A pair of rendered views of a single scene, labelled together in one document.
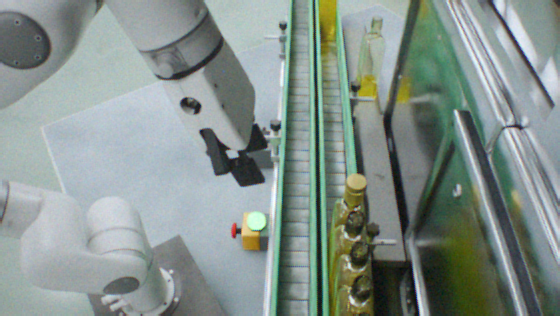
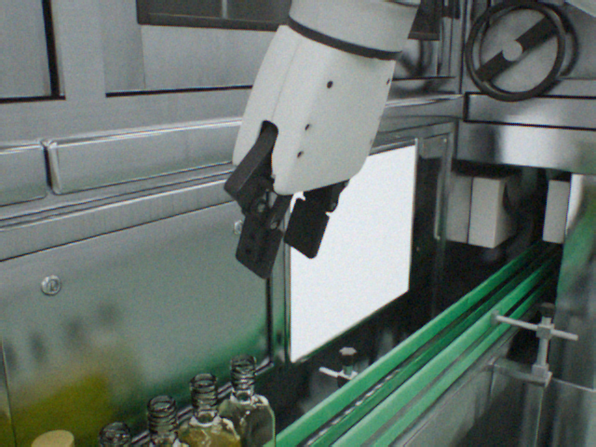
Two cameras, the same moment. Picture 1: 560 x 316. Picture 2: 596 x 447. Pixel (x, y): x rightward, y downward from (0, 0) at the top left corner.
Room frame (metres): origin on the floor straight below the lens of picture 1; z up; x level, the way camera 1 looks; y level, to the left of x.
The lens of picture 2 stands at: (0.68, 0.29, 1.47)
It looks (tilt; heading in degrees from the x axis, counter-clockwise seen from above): 16 degrees down; 215
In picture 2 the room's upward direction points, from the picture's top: straight up
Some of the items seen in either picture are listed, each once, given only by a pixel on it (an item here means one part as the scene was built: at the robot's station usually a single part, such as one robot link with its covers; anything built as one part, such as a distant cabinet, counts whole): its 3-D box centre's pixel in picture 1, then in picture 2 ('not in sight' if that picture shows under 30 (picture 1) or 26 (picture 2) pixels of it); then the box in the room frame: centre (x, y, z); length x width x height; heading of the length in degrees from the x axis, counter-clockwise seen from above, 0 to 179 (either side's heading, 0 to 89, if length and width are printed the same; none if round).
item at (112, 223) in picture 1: (118, 242); not in sight; (0.40, 0.29, 1.05); 0.13 x 0.10 x 0.16; 20
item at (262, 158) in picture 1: (262, 149); not in sight; (0.87, 0.05, 0.79); 0.08 x 0.08 x 0.08; 88
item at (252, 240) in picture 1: (256, 232); not in sight; (0.59, 0.06, 0.79); 0.07 x 0.07 x 0.07; 88
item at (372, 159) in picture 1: (365, 123); not in sight; (0.93, -0.25, 0.84); 0.95 x 0.09 x 0.11; 178
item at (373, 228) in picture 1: (378, 245); not in sight; (0.46, -0.20, 0.94); 0.07 x 0.04 x 0.13; 88
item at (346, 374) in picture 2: not in sight; (336, 383); (-0.09, -0.18, 0.94); 0.07 x 0.04 x 0.13; 88
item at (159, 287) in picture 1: (132, 280); not in sight; (0.40, 0.31, 0.89); 0.16 x 0.13 x 0.15; 120
